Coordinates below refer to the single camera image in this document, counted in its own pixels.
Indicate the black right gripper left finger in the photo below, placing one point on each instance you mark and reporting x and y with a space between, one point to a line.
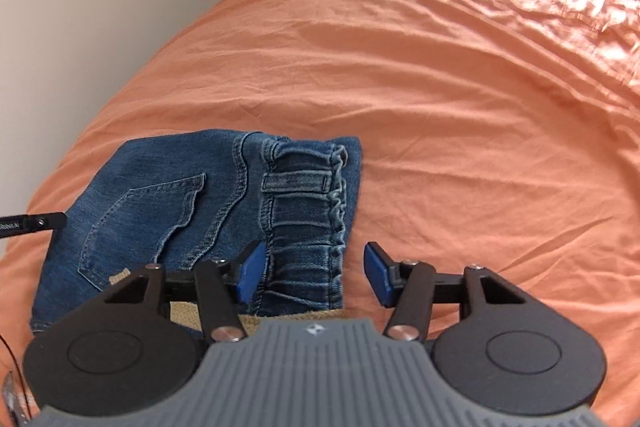
207 299

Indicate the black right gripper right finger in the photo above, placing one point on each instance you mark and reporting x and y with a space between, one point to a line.
411 289

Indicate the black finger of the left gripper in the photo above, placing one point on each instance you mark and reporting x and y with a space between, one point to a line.
29 224

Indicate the blue denim jeans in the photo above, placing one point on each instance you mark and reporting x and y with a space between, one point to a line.
181 199

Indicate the orange bed sheet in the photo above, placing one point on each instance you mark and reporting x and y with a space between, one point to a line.
497 132

